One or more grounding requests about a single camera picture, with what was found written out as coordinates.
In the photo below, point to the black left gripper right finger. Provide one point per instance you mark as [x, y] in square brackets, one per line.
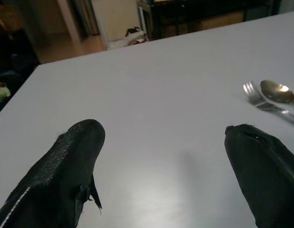
[261, 171]

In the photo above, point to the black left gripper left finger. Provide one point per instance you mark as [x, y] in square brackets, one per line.
[61, 171]

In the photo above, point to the silver metal fork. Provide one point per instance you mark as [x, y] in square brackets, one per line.
[268, 104]

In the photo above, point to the silver metal spoon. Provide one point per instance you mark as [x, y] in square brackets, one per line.
[277, 92]

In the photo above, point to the green and yellow plush toy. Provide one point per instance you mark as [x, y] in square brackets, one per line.
[1, 91]

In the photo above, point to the dark sofa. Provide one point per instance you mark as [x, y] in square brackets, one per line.
[11, 47]

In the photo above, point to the black and white clothes pile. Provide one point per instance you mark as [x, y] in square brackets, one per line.
[135, 35]

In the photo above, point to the white cabinet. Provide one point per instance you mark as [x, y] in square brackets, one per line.
[118, 21]

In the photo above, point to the dark shelving unit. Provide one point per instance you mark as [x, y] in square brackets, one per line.
[208, 17]

